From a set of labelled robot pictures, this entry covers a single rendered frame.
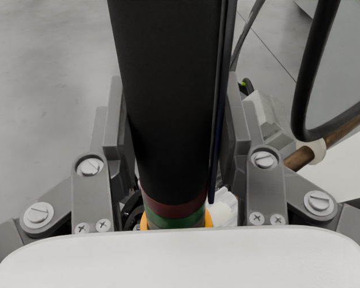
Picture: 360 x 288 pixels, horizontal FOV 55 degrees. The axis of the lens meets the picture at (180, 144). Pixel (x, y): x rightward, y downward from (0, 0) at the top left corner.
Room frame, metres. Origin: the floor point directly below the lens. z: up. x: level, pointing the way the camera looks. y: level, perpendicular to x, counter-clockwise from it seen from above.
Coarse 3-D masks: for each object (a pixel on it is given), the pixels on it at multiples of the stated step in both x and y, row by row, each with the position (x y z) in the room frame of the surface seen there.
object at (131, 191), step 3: (135, 174) 0.31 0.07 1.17; (135, 177) 0.31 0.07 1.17; (135, 180) 0.31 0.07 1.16; (135, 183) 0.30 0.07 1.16; (135, 186) 0.30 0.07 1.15; (129, 189) 0.35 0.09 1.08; (132, 189) 0.33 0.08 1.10; (135, 189) 0.30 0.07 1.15; (138, 189) 0.30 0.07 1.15; (129, 192) 0.35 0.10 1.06; (132, 192) 0.33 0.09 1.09; (129, 195) 0.35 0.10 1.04; (123, 198) 0.38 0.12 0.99; (126, 198) 0.37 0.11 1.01; (129, 198) 0.36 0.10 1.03; (123, 201) 0.38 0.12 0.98; (126, 201) 0.37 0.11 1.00
